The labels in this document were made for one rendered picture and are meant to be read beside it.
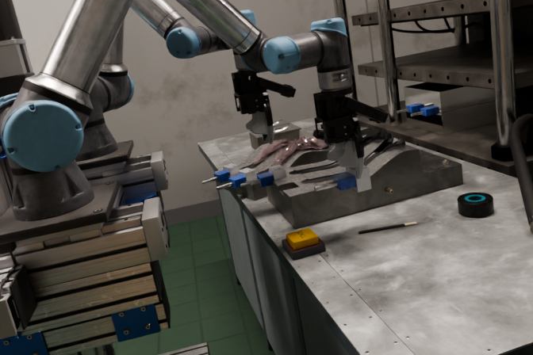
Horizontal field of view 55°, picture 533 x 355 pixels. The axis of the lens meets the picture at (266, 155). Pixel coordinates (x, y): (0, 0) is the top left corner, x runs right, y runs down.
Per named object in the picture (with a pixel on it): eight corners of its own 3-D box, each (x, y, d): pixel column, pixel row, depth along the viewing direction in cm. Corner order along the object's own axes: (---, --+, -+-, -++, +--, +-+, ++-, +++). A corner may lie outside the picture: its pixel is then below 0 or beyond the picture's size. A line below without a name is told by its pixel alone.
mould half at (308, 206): (295, 229, 131) (286, 179, 127) (268, 200, 155) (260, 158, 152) (463, 184, 141) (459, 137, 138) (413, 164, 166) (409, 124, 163)
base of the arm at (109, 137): (60, 165, 140) (50, 131, 138) (70, 154, 155) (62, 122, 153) (115, 154, 143) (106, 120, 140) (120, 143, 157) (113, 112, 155)
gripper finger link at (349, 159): (339, 183, 117) (331, 144, 117) (363, 177, 118) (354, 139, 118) (345, 183, 114) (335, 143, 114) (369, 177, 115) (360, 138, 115)
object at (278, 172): (243, 196, 143) (240, 178, 141) (240, 192, 148) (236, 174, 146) (288, 185, 146) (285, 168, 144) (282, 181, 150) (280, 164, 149)
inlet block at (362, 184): (320, 202, 117) (316, 181, 116) (312, 196, 122) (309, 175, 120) (371, 188, 120) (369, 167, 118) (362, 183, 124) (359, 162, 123)
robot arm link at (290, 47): (257, 76, 113) (297, 67, 118) (283, 76, 103) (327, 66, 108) (251, 40, 111) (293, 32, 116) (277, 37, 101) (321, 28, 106)
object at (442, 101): (443, 135, 199) (439, 91, 195) (407, 125, 225) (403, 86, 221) (549, 109, 210) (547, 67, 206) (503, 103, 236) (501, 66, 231)
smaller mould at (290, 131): (259, 154, 215) (257, 137, 213) (251, 147, 229) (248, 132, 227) (304, 143, 219) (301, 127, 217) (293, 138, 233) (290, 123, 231)
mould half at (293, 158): (254, 200, 157) (248, 167, 154) (216, 186, 179) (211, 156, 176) (372, 157, 181) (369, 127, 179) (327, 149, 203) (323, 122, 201)
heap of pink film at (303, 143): (276, 170, 164) (273, 147, 162) (249, 163, 179) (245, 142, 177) (337, 149, 177) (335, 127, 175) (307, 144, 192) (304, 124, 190)
